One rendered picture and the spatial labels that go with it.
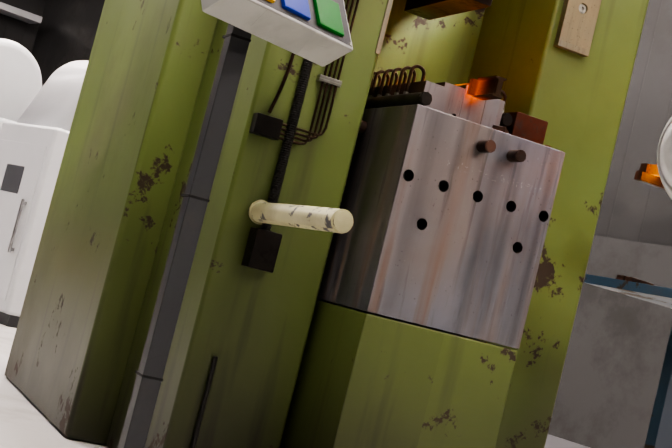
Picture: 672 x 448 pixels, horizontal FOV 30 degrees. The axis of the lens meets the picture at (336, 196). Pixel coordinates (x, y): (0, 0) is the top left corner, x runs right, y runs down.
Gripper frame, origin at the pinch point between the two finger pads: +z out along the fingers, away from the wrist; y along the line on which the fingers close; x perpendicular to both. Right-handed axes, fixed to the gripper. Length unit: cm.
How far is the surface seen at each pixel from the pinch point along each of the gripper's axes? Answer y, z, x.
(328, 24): -1.3, 12.5, -3.1
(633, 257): 379, 125, 65
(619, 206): 384, 126, 94
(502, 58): 81, 19, 21
